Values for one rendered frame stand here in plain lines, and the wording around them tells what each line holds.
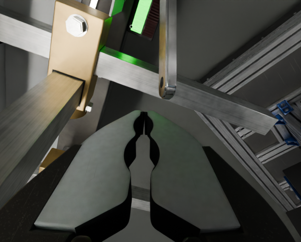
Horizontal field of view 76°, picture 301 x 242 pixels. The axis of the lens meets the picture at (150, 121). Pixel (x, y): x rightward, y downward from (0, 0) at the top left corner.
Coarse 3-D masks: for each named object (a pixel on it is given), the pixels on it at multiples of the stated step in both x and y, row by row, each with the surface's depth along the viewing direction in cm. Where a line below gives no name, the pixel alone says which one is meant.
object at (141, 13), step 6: (144, 0) 30; (150, 0) 30; (138, 6) 31; (144, 6) 31; (138, 12) 31; (144, 12) 31; (138, 18) 32; (144, 18) 32; (132, 24) 32; (138, 24) 32; (132, 30) 33; (138, 30) 33
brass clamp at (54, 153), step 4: (52, 148) 36; (52, 152) 35; (56, 152) 35; (60, 152) 36; (48, 156) 34; (52, 156) 34; (56, 156) 35; (44, 160) 33; (48, 160) 33; (52, 160) 34; (44, 164) 33; (48, 164) 33; (40, 168) 32; (44, 168) 32
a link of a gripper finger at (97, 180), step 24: (120, 120) 11; (144, 120) 14; (96, 144) 9; (120, 144) 9; (72, 168) 8; (96, 168) 8; (120, 168) 8; (72, 192) 7; (96, 192) 7; (120, 192) 7; (48, 216) 6; (72, 216) 6; (96, 216) 6; (120, 216) 7; (96, 240) 7
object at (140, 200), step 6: (36, 174) 34; (132, 186) 40; (132, 192) 39; (138, 192) 39; (144, 192) 40; (132, 198) 38; (138, 198) 38; (144, 198) 39; (132, 204) 39; (138, 204) 39; (144, 204) 39
